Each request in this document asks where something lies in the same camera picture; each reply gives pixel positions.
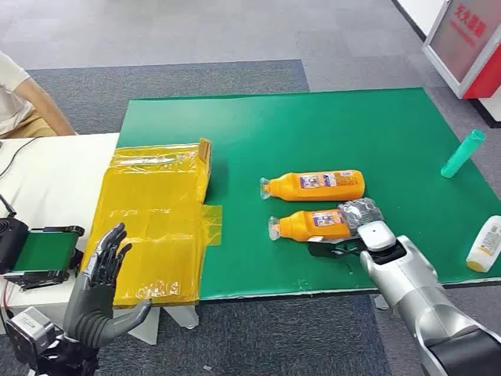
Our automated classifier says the white bottle with yellow cap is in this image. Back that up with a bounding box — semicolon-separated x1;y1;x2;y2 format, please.
466;215;501;274

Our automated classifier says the white table leg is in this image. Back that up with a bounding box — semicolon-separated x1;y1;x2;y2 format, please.
129;305;200;347

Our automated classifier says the orange bottle with clear cap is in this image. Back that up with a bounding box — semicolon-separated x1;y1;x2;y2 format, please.
260;169;366;203
268;208;353;243

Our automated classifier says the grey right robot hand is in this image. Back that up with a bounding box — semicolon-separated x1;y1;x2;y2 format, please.
308;197;385;259

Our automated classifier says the thin black table cable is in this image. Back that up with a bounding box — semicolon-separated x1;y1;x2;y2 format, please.
0;136;39;181

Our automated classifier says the green table mat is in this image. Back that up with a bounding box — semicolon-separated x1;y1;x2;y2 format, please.
116;87;501;302

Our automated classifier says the teal plastic bottle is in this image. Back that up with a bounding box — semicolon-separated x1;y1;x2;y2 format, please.
440;128;487;180

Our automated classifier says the red and white sign stand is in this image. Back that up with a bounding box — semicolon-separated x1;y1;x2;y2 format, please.
422;0;501;100

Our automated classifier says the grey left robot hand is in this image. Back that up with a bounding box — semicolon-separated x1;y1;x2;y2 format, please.
62;222;152;349

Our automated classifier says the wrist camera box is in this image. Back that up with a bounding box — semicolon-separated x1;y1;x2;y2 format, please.
5;305;56;360
358;220;397;253

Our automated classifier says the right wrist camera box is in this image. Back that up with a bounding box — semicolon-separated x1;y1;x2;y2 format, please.
358;220;397;253

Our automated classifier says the small black conveyor green belt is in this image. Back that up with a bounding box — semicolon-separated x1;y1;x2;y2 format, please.
0;194;86;291

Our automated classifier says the person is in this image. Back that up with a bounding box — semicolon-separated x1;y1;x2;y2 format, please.
0;50;75;140

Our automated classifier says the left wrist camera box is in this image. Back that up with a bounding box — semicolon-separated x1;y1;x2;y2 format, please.
5;305;56;360

